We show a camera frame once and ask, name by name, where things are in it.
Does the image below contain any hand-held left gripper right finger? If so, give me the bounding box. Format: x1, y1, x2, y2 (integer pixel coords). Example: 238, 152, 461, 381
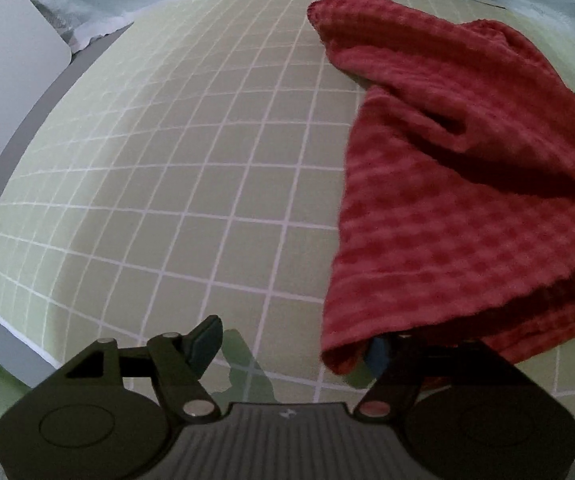
355, 334, 521, 420

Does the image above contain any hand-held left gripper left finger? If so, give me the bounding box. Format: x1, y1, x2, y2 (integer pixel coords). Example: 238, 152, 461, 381
56, 315, 224, 420

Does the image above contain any green grid mat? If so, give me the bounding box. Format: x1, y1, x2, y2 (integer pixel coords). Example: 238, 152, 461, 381
0, 0, 575, 461

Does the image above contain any white rounded board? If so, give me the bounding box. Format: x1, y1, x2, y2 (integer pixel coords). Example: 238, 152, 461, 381
0, 0, 73, 166

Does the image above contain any red checked cloth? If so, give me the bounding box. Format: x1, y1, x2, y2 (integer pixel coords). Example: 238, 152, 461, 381
307, 0, 575, 377

